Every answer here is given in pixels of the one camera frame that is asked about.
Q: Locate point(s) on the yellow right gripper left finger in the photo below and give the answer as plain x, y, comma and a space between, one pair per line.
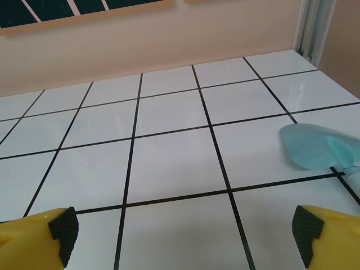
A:
31, 242

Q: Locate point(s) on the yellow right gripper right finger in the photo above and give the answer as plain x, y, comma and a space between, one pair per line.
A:
337, 242

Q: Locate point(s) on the teal garden trowel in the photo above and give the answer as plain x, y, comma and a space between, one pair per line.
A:
306, 146

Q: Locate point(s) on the aluminium corner post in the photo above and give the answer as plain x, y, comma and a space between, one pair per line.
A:
312, 28

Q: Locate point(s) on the wall panel with pink disc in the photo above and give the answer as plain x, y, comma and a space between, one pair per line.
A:
202, 1

